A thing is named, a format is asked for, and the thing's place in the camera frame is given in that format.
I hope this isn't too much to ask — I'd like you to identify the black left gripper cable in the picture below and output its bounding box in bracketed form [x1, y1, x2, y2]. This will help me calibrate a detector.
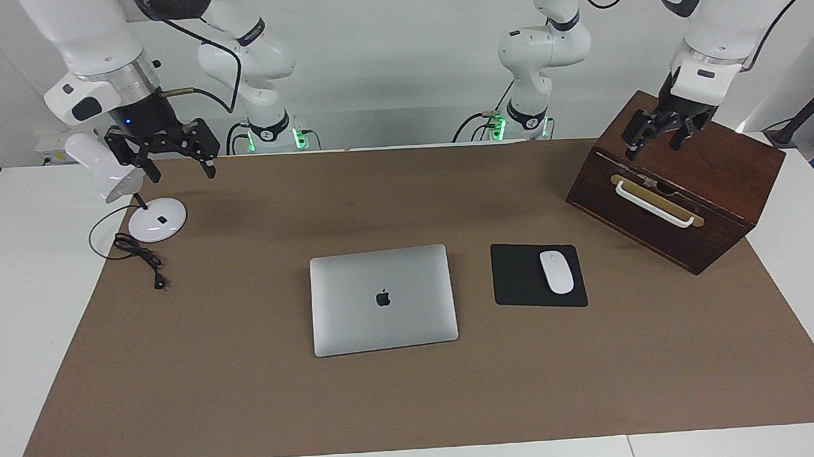
[574, 0, 814, 81]

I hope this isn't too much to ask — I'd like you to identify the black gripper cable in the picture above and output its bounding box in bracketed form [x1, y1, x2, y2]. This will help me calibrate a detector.
[574, 0, 814, 81]
[129, 0, 244, 119]

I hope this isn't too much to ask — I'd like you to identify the black left arm base cable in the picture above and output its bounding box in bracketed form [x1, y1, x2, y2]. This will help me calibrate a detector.
[450, 80, 517, 143]

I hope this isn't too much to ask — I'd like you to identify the grey laptop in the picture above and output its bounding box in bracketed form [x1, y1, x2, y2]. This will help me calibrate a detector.
[308, 243, 461, 358]

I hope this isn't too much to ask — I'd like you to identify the white power strip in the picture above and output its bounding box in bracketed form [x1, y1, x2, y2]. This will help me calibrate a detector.
[34, 131, 70, 167]

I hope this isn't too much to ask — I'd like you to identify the black right arm base cable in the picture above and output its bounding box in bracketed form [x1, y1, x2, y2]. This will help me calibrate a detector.
[225, 121, 253, 156]

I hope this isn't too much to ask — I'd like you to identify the black mouse pad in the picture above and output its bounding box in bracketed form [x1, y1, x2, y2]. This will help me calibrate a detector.
[489, 240, 589, 312]

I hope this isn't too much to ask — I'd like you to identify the white desk lamp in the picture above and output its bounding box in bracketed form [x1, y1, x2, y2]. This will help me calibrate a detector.
[63, 128, 190, 247]

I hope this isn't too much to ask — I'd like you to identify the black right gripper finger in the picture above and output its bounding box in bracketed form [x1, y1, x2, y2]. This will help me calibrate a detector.
[103, 126, 162, 187]
[180, 117, 223, 180]

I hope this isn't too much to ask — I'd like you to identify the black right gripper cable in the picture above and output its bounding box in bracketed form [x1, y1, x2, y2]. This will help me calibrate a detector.
[129, 0, 244, 119]

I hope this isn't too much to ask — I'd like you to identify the dark wooden box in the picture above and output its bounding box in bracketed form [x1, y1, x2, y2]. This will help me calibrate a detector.
[561, 84, 791, 282]

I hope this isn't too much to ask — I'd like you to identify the white box handle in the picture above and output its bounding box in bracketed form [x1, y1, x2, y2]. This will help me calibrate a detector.
[614, 177, 696, 232]

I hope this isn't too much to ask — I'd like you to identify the white computer mouse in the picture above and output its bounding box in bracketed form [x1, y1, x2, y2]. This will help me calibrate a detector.
[539, 249, 575, 296]

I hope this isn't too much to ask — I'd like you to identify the black tripod stand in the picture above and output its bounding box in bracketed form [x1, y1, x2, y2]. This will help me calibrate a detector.
[761, 73, 814, 150]

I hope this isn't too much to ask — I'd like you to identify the black lamp power cable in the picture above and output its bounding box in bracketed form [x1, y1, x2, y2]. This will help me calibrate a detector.
[87, 202, 170, 294]

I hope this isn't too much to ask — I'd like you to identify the brass handle plate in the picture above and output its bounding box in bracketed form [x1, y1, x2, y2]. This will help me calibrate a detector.
[609, 170, 705, 232]

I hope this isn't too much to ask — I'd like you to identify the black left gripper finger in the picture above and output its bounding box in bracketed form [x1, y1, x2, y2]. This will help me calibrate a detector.
[622, 108, 659, 162]
[668, 118, 701, 152]

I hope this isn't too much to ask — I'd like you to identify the brown table mat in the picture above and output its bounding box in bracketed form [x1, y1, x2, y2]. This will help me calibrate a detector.
[2, 127, 814, 457]

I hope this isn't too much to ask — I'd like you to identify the black arm base cable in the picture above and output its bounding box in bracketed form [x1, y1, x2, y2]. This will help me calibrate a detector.
[450, 80, 517, 143]
[225, 121, 253, 156]

